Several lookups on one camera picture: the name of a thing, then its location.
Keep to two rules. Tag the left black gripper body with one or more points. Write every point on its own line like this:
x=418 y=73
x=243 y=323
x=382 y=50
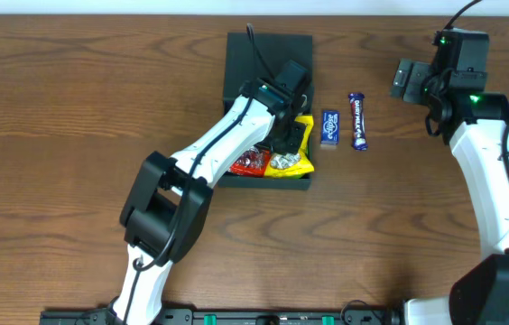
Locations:
x=291 y=136

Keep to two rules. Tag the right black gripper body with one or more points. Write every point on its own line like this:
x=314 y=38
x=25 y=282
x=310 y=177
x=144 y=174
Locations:
x=409 y=80

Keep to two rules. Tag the yellow Hacks candy bag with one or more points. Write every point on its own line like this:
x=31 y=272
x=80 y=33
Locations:
x=293 y=165

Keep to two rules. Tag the red Hacks candy bag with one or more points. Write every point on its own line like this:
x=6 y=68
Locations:
x=251 y=163

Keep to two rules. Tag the purple Dairy Milk bar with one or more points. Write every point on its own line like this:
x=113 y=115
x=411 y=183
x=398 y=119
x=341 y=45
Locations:
x=356 y=101

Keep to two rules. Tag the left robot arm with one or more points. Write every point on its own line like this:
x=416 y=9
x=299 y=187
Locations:
x=166 y=208

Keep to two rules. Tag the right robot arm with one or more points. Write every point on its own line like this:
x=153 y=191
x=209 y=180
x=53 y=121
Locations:
x=474 y=124

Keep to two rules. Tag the blue Eclipse mints pack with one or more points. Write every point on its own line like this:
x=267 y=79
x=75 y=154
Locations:
x=329 y=134

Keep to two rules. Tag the dark green open box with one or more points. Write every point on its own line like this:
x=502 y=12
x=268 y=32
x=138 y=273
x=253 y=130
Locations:
x=277 y=49

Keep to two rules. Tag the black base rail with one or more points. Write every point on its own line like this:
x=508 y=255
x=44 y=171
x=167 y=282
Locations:
x=354 y=316

